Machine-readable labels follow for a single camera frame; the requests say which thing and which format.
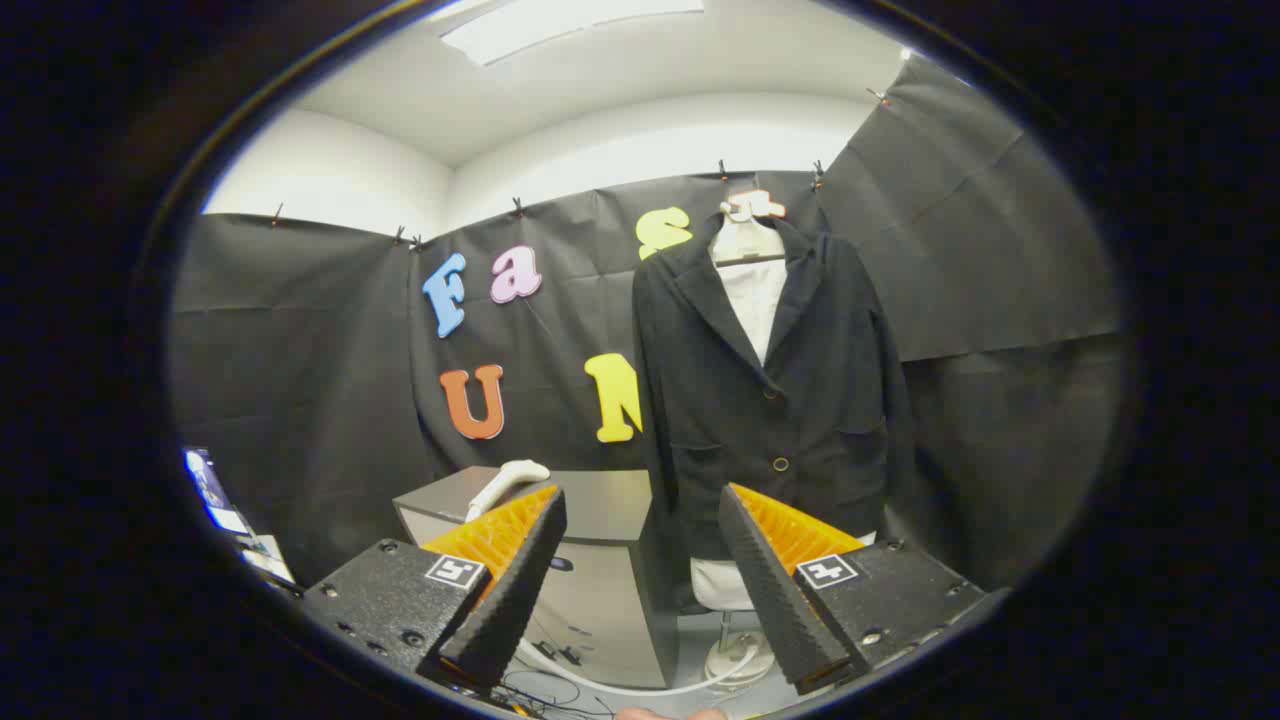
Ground computer monitor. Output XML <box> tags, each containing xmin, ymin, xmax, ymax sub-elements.
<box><xmin>183</xmin><ymin>447</ymin><xmax>253</xmax><ymax>537</ymax></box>

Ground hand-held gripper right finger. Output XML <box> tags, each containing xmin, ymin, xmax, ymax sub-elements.
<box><xmin>717</xmin><ymin>482</ymin><xmax>1011</xmax><ymax>698</ymax></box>

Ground white mannequin stand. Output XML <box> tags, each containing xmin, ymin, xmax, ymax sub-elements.
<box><xmin>703</xmin><ymin>610</ymin><xmax>779</xmax><ymax>687</ymax></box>

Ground white mannequin torso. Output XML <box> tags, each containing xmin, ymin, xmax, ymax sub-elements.
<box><xmin>690</xmin><ymin>195</ymin><xmax>881</xmax><ymax>613</ymax></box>

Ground white steamer hose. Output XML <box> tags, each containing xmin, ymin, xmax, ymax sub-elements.
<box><xmin>515</xmin><ymin>640</ymin><xmax>763</xmax><ymax>698</ymax></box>

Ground row of small backdrop clips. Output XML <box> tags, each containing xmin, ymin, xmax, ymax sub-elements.
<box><xmin>270</xmin><ymin>88</ymin><xmax>891</xmax><ymax>251</ymax></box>

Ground grey cabinet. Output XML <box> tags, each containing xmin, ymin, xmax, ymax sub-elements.
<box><xmin>393</xmin><ymin>465</ymin><xmax>681</xmax><ymax>691</ymax></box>

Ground black backdrop cloth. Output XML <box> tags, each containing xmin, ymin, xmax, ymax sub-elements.
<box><xmin>168</xmin><ymin>50</ymin><xmax>1126</xmax><ymax>601</ymax></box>

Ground ceiling light panel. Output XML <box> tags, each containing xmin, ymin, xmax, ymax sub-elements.
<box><xmin>440</xmin><ymin>0</ymin><xmax>706</xmax><ymax>67</ymax></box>

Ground black jacket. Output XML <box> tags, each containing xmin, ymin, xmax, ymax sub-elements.
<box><xmin>632</xmin><ymin>212</ymin><xmax>916</xmax><ymax>561</ymax></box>

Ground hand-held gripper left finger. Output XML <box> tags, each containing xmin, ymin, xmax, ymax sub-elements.
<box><xmin>300</xmin><ymin>483</ymin><xmax>569</xmax><ymax>693</ymax></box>

